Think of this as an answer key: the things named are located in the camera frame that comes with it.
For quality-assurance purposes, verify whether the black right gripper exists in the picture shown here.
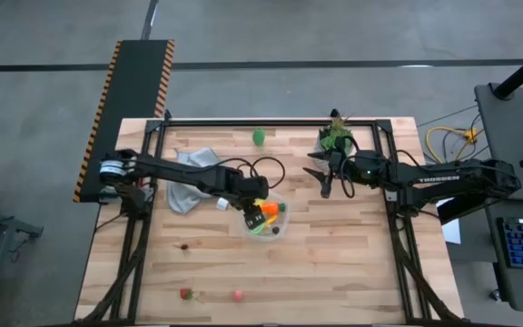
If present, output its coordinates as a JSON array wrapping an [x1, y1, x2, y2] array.
[[302, 135, 388, 200]]

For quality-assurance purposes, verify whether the orange toy carrot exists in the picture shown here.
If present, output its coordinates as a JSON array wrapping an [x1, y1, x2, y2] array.
[[260, 202, 287, 216]]

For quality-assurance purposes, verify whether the clear plastic tupperware container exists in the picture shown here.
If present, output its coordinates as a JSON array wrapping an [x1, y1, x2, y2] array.
[[239, 190, 291, 242]]

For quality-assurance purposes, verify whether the white triangle-patterned plant pot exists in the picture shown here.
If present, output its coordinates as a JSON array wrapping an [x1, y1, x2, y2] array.
[[313, 131, 358, 173]]

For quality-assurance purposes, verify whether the green artificial succulent plant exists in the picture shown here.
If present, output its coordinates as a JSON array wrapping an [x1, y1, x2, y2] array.
[[318, 108, 356, 154]]

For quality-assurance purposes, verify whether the grey cloth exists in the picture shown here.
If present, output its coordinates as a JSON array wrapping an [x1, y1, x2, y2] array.
[[166, 146, 222, 215]]

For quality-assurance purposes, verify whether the white paper sheet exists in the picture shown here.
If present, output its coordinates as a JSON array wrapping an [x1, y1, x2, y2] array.
[[436, 197, 462, 245]]

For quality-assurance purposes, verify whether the black ramp with yellow stripes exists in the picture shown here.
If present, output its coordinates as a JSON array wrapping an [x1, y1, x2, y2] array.
[[73, 39, 176, 204]]

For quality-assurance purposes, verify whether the grey desk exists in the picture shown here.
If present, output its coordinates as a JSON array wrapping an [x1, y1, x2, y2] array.
[[473, 82, 523, 203], [483, 199, 523, 314]]

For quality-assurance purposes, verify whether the black pole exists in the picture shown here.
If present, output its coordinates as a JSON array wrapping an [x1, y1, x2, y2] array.
[[491, 40, 523, 100]]

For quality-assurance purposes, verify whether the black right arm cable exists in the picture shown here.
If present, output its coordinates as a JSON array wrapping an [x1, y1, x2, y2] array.
[[339, 154, 359, 200]]

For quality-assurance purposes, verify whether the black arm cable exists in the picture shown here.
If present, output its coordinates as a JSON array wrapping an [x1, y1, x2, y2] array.
[[339, 154, 359, 200], [218, 156, 287, 190]]

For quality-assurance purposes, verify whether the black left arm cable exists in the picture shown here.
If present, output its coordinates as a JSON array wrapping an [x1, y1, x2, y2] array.
[[218, 156, 287, 190]]

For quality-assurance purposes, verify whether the black aluminium table frame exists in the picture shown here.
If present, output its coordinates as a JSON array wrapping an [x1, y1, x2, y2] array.
[[73, 117, 471, 327]]

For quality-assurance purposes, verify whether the yellow cable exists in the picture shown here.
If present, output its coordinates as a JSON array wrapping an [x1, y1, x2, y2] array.
[[426, 125, 480, 164]]

